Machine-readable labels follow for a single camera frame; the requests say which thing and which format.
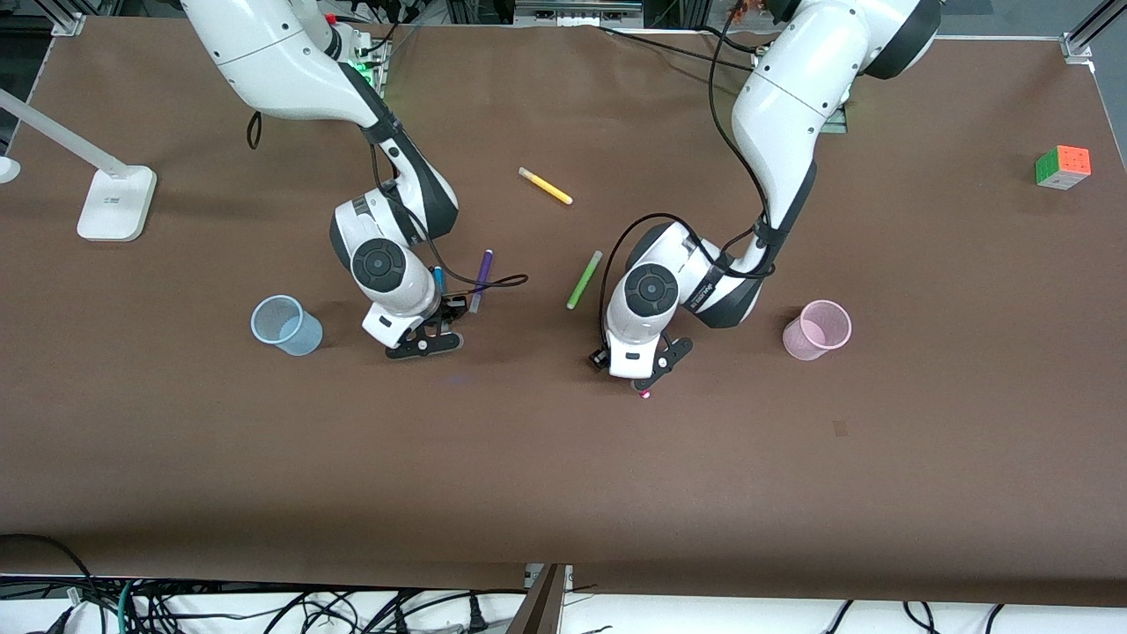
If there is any purple marker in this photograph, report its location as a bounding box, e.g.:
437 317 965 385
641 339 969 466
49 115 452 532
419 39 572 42
468 249 494 315

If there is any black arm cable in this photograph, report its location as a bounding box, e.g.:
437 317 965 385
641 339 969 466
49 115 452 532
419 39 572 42
599 0 777 353
247 110 529 296

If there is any black cable across table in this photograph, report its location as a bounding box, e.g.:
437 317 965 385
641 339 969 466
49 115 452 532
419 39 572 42
599 25 760 73

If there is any white desk lamp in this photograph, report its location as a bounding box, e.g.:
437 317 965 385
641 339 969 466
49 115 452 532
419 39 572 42
0 88 158 243

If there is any yellow marker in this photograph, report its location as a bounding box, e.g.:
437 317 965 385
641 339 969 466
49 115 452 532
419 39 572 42
519 166 574 206

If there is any Rubik's cube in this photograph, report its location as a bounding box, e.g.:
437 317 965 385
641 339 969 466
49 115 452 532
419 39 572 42
1035 145 1093 191

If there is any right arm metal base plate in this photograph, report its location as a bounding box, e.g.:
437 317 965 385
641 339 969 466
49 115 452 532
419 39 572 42
350 35 390 96

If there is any black cable bundle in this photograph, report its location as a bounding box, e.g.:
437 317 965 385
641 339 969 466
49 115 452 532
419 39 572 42
132 586 529 634

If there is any translucent pink plastic cup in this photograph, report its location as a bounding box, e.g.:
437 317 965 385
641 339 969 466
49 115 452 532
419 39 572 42
782 299 853 362

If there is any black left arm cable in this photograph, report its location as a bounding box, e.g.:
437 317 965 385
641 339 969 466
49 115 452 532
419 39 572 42
599 0 777 353

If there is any aluminium corner post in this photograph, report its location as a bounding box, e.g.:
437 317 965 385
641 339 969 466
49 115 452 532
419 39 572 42
48 0 89 36
1061 0 1127 63

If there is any translucent blue plastic cup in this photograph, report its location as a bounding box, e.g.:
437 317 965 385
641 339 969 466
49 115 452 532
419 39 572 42
250 294 324 358

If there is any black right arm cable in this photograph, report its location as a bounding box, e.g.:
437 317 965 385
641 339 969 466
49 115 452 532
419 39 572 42
247 110 529 296

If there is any aluminium frame rail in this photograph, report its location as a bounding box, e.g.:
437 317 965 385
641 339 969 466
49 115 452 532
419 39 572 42
515 0 645 27

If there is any green marker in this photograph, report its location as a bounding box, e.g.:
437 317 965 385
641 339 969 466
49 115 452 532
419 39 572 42
565 250 604 311

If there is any aluminium table leg profile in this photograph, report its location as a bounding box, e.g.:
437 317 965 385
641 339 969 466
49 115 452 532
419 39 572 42
506 564 573 634

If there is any black looped floor cable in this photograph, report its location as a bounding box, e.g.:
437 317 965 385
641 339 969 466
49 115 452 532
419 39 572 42
0 532 99 634

